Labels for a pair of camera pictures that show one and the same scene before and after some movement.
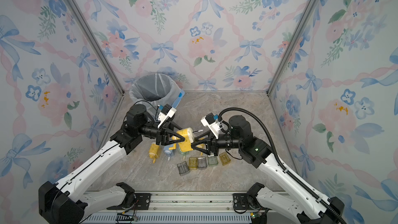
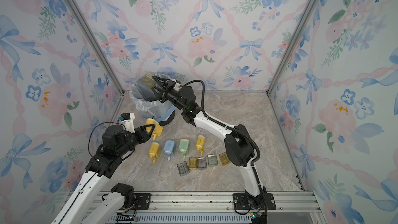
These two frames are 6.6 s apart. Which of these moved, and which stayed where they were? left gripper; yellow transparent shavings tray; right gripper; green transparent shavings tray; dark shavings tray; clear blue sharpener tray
Moved: right gripper; left gripper
Stayed: green transparent shavings tray; dark shavings tray; clear blue sharpener tray; yellow transparent shavings tray
